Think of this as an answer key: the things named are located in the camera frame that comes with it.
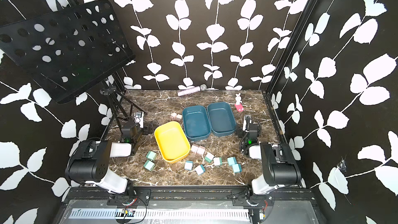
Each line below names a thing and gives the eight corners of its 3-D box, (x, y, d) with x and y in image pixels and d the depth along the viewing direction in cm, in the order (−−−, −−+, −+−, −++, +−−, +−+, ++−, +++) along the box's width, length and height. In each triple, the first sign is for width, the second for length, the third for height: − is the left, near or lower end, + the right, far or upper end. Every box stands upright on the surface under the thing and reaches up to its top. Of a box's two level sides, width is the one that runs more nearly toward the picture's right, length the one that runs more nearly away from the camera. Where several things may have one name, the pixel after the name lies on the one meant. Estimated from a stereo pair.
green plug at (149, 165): (143, 167, 85) (142, 165, 83) (149, 160, 88) (147, 158, 85) (150, 171, 84) (149, 170, 82) (155, 164, 86) (154, 162, 84)
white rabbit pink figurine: (235, 111, 111) (237, 104, 104) (233, 100, 117) (235, 93, 111) (241, 111, 111) (243, 104, 104) (238, 100, 117) (241, 93, 111)
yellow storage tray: (167, 168, 85) (165, 164, 80) (155, 132, 99) (152, 127, 94) (195, 155, 90) (194, 150, 85) (179, 122, 104) (178, 116, 99)
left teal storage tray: (185, 143, 95) (184, 138, 89) (183, 113, 110) (182, 107, 104) (212, 140, 96) (212, 134, 91) (206, 110, 111) (206, 104, 106)
